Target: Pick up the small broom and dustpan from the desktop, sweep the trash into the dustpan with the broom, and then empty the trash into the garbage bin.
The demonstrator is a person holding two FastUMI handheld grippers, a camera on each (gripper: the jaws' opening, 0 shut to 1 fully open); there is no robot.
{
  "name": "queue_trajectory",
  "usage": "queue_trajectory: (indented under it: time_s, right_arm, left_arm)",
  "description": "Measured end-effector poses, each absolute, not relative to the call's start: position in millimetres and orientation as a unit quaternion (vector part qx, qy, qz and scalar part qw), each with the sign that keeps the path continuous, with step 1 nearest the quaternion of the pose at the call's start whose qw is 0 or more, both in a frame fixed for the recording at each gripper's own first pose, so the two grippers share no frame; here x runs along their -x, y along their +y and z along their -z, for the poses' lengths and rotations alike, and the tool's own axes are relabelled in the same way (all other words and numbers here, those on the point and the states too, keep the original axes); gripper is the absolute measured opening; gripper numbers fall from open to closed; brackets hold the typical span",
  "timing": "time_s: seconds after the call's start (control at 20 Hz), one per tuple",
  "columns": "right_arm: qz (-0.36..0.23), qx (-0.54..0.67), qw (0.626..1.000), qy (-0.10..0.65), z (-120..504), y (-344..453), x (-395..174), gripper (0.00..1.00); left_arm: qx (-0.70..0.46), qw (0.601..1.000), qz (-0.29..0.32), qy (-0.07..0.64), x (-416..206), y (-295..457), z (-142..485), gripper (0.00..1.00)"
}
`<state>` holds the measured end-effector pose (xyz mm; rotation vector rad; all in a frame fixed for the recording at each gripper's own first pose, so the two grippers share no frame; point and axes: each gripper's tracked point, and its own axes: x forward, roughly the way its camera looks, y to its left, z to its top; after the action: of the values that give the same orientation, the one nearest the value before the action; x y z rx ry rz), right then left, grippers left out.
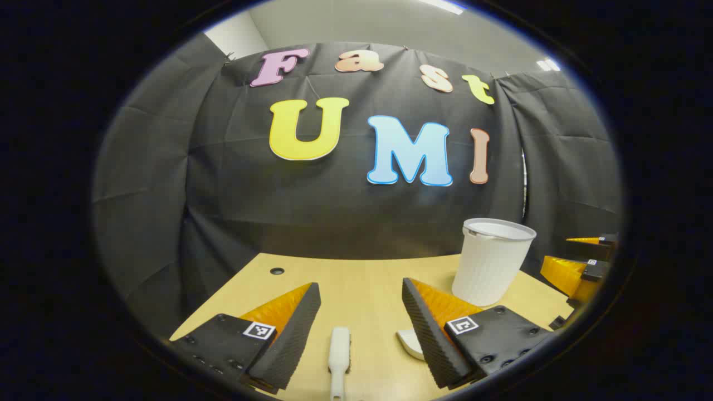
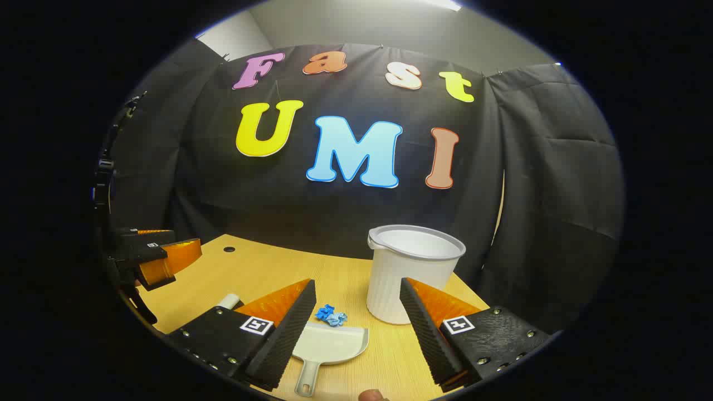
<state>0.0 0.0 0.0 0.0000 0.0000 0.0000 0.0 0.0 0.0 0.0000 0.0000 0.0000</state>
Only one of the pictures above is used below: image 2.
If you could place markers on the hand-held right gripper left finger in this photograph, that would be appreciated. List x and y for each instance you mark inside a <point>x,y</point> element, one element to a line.
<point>284,345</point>

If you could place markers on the pale blue paper scrap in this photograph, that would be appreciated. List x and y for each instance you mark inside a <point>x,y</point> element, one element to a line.
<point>338,319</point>

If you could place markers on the white ribbed garbage bin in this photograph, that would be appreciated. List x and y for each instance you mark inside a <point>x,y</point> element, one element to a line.
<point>409,273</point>

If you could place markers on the grey plastic dustpan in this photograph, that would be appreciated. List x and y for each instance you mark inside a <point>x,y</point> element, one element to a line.
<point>334,342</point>

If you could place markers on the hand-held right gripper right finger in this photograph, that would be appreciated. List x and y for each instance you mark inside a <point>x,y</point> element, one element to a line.
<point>429,340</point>

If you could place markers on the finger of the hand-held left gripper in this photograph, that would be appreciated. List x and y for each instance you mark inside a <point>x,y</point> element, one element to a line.
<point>170,262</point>
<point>142,238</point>

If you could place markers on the small grey broom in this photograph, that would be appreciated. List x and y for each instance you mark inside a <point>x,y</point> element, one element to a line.
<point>228,301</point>

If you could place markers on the wooden desktop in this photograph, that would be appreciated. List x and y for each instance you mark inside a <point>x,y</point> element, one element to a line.
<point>267,267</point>

